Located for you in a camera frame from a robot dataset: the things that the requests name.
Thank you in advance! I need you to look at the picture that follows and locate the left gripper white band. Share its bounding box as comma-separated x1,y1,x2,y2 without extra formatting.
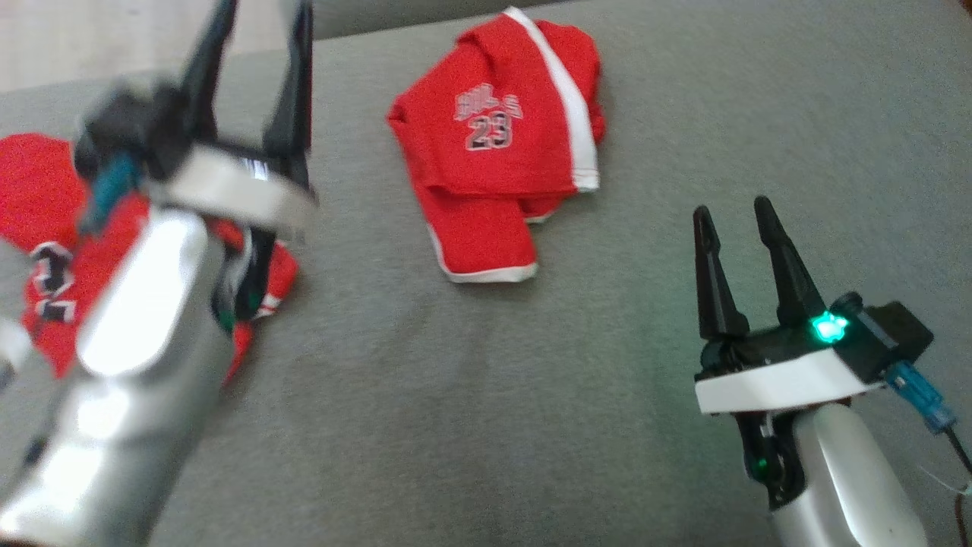
148,0,317,238

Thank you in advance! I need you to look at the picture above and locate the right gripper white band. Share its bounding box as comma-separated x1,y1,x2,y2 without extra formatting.
693,195,888,415

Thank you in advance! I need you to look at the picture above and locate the red shorts number 23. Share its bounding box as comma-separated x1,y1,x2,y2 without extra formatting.
386,6,608,284

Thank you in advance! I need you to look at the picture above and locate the right cable with blue connector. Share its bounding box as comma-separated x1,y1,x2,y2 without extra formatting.
885,361,972,476

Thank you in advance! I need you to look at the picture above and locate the large grey sofa seat cushion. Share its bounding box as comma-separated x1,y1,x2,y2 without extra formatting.
0,0,972,547

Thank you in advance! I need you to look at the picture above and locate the cable with blue connector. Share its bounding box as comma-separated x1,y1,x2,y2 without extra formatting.
80,152,145,232
885,361,972,476

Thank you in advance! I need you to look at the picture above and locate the red basketball jersey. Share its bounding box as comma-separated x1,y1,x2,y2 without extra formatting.
0,133,301,388

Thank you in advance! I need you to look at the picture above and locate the left cable with blue connector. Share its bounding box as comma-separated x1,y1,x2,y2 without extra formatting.
80,152,145,232

